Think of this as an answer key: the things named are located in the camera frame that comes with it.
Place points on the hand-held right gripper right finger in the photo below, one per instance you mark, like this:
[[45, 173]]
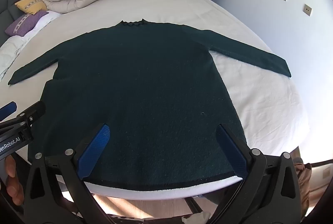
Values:
[[231, 151]]

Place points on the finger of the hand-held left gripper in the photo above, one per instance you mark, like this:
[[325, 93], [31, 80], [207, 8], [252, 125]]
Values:
[[35, 111], [7, 110]]

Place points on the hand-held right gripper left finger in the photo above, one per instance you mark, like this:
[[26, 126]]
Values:
[[95, 151]]

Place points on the dark green sweater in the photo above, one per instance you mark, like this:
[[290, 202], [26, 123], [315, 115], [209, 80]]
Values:
[[143, 83]]

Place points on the person's left hand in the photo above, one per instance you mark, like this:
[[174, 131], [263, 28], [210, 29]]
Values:
[[13, 182]]

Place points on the bed with white sheet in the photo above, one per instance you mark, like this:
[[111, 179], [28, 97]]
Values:
[[260, 99]]

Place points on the person's brown trouser leg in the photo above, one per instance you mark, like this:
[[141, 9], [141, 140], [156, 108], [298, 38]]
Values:
[[303, 179]]

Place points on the purple patterned pillow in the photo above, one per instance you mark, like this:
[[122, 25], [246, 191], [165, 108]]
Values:
[[24, 23]]

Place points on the yellow patterned pillow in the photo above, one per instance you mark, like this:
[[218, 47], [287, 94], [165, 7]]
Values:
[[31, 5]]

